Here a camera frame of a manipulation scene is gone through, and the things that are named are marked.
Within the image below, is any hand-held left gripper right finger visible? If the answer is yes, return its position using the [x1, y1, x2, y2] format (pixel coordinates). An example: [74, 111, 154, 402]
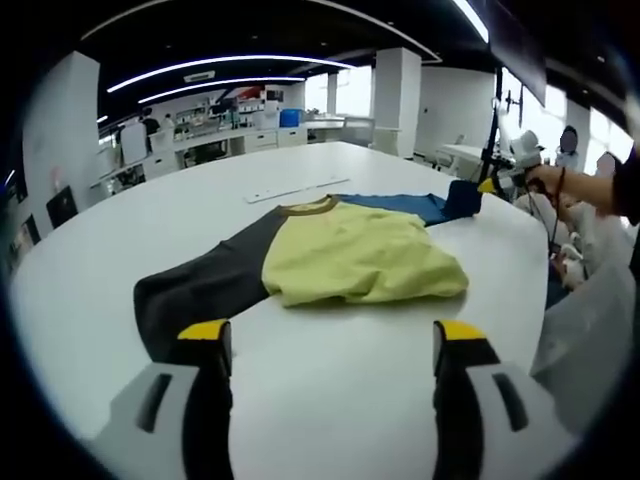
[432, 319, 576, 480]

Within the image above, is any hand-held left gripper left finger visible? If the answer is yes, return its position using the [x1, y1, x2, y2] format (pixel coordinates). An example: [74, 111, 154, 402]
[97, 318, 235, 480]

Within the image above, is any yellow blue grey garment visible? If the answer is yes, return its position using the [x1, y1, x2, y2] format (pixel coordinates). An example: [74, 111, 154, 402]
[133, 179, 485, 365]

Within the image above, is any white template strip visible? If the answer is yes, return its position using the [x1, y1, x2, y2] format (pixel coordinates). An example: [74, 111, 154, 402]
[243, 175, 352, 205]

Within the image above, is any person's right hand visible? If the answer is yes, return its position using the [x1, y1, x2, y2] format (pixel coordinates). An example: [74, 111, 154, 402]
[523, 163, 564, 200]

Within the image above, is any black stand pole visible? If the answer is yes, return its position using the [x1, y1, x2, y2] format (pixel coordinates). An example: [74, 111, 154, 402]
[481, 64, 504, 182]

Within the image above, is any white desk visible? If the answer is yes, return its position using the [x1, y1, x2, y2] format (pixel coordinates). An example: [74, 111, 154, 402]
[438, 143, 489, 177]
[304, 116, 377, 145]

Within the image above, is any person's black shirt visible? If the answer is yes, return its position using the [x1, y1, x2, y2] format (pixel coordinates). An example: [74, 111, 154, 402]
[611, 141, 640, 227]

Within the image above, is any light grey cloth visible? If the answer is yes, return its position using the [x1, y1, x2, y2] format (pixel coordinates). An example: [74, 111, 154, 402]
[531, 263, 640, 437]

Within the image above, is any white square pillar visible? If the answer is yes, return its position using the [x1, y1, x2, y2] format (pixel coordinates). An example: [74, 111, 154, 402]
[374, 47, 424, 157]
[22, 49, 102, 216]

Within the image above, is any white ceiling light strip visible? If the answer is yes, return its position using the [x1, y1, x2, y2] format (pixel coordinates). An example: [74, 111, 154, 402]
[136, 75, 307, 105]
[451, 0, 490, 45]
[106, 55, 354, 94]

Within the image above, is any bright window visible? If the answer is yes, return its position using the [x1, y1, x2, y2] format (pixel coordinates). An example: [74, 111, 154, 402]
[304, 68, 374, 119]

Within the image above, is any black square screen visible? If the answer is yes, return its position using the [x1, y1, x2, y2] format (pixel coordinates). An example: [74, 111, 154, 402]
[45, 184, 80, 231]

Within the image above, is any white cabinet counter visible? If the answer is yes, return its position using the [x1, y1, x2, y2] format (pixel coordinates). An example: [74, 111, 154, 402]
[98, 123, 309, 182]

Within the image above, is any white rectangular board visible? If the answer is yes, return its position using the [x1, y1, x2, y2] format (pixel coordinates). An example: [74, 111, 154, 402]
[120, 121, 148, 164]

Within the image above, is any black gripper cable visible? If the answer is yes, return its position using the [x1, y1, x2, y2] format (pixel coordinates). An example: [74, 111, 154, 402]
[524, 182, 566, 259]

